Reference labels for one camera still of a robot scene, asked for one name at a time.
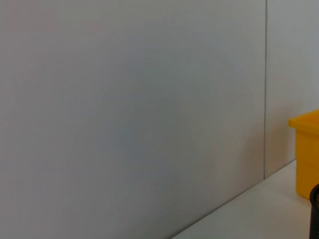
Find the black mesh pen holder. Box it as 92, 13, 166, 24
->
309, 184, 319, 239

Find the yellow plastic bin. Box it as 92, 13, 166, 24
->
288, 109, 319, 201

